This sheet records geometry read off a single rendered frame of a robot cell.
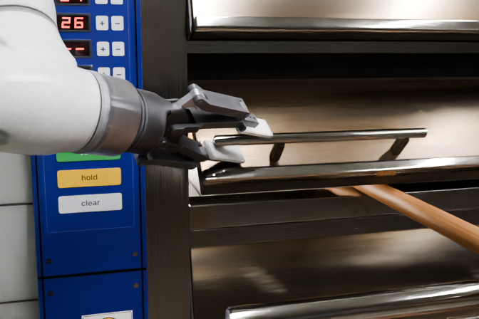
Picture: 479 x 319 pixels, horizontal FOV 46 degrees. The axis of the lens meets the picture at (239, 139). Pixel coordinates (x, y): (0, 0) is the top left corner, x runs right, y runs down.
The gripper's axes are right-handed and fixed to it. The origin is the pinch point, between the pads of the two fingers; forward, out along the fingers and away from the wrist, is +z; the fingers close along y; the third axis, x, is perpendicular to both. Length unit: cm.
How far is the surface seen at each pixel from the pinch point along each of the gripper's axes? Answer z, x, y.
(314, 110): 16.8, -5.0, -4.7
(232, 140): -1.3, 0.2, 0.3
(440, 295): 1.0, 30.8, -13.1
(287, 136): 5.3, 1.8, -4.1
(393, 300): -3.5, 29.4, -10.3
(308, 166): 9.6, 5.5, -2.4
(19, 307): -14.5, 4.0, 39.4
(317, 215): 22.1, 7.6, 7.0
